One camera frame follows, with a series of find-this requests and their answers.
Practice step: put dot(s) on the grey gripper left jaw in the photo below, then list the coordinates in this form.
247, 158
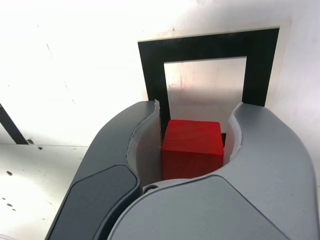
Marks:
105, 175

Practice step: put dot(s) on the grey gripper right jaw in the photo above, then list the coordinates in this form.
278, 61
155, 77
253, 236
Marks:
237, 200

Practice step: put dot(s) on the red cube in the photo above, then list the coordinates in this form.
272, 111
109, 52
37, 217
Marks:
191, 150

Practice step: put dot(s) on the black tape square outline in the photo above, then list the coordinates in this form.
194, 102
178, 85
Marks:
200, 47

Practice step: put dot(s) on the black tape strip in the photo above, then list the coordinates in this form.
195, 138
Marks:
12, 127

